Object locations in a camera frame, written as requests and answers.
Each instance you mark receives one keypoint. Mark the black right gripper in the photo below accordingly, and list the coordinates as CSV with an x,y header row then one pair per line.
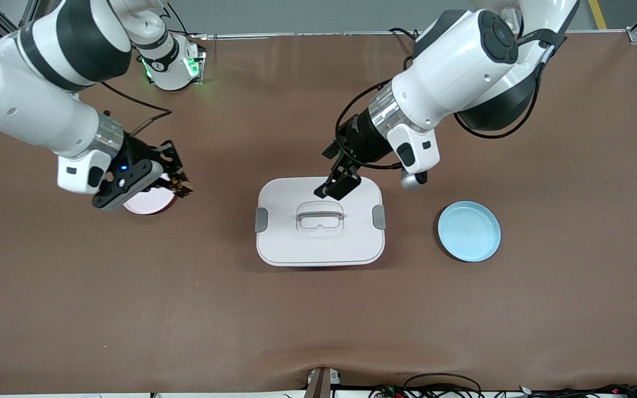
x,y
137,152

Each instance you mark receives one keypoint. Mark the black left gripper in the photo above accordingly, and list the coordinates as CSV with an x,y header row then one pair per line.
x,y
361,139

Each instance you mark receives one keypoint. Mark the orange and black switch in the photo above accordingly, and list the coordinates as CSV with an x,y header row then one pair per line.
x,y
181,182

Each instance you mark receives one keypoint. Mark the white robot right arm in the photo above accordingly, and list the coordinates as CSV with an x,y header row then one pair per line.
x,y
20,105

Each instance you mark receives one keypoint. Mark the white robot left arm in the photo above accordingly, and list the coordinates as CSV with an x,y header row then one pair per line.
x,y
451,72

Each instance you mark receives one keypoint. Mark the pink round plate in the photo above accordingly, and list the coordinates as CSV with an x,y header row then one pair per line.
x,y
150,205

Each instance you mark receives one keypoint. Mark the white lidded storage box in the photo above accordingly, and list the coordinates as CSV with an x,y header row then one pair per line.
x,y
318,243

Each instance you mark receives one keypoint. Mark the brown table mat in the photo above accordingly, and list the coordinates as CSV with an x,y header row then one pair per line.
x,y
318,320

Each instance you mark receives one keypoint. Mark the light blue round plate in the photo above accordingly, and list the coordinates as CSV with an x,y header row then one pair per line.
x,y
469,232

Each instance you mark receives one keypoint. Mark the brown and grey mount bracket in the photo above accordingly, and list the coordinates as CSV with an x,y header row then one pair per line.
x,y
318,384

